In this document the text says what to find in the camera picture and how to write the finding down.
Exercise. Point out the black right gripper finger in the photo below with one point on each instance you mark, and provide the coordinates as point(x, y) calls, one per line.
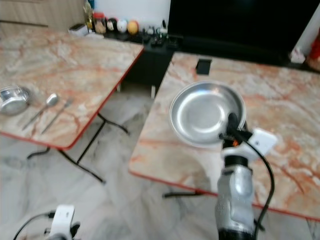
point(232, 122)

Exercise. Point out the round steel plate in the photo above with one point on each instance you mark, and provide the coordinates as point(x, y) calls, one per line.
point(202, 112)

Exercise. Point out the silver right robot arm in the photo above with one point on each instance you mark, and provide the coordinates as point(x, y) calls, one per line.
point(235, 195)

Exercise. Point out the small black square object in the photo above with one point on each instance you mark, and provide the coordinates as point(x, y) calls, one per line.
point(203, 66)

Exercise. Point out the small steel bowl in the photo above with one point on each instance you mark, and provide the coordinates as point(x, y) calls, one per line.
point(12, 100)

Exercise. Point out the small white pack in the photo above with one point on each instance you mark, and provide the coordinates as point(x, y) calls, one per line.
point(298, 56)

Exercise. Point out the black flat television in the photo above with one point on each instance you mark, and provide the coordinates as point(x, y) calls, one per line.
point(240, 22)

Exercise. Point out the red packet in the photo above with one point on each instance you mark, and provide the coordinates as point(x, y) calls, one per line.
point(315, 52)

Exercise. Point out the steel spoon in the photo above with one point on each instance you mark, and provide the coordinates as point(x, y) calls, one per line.
point(51, 100)

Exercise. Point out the steel fork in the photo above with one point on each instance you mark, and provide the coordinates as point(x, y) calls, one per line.
point(59, 114)

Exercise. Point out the small dark figurines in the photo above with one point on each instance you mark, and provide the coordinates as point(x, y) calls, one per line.
point(155, 34)

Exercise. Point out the orange egg ornament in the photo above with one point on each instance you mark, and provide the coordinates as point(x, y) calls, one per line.
point(132, 27)

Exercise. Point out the white egg ornament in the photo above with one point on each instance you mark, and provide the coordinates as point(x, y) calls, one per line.
point(122, 26)

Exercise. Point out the light wooden cabinet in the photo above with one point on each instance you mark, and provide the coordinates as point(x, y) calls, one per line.
point(40, 11)

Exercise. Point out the dark small jar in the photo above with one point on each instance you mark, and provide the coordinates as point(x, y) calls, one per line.
point(112, 25)

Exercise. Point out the red lidded glass jar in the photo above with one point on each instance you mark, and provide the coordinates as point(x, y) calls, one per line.
point(99, 23)

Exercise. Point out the small white box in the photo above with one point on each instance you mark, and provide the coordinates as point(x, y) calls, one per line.
point(78, 30)

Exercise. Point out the tall glass bottle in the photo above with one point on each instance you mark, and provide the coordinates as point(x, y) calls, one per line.
point(89, 15)

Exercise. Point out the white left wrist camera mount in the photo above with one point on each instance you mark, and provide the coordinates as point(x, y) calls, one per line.
point(62, 220)

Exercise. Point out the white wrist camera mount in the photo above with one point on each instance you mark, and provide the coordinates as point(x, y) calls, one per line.
point(262, 140)
point(62, 220)

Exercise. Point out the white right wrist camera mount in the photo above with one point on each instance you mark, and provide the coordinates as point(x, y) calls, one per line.
point(262, 140)

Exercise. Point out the black folding table leg frame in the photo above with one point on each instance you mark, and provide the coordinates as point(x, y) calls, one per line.
point(180, 194)
point(87, 147)

